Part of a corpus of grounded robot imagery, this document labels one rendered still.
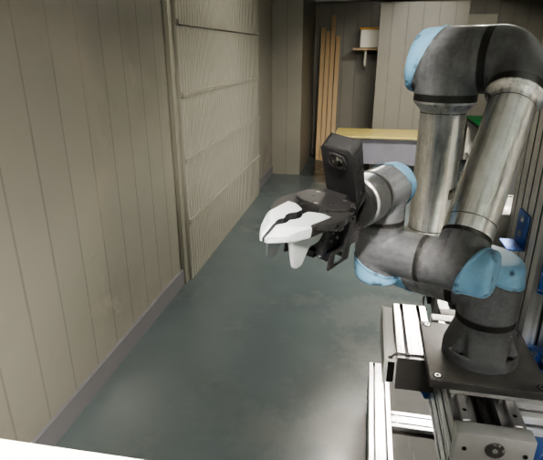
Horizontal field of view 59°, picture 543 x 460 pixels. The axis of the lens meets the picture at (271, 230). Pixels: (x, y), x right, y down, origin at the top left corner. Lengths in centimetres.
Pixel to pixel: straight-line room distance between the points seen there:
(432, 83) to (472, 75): 7
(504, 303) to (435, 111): 39
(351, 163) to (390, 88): 654
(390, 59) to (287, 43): 146
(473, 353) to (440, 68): 55
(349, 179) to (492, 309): 51
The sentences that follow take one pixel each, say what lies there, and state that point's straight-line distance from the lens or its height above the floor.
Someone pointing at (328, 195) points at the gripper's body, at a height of 147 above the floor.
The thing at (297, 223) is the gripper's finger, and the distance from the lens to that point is 54.
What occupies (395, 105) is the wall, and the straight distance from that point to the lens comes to 713.
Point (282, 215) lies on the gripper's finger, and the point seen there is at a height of 146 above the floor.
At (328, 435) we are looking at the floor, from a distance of 238.
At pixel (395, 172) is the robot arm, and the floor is 147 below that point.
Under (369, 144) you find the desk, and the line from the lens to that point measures 615.
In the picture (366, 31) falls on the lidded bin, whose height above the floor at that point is 190.
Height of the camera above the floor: 164
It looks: 21 degrees down
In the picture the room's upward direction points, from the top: straight up
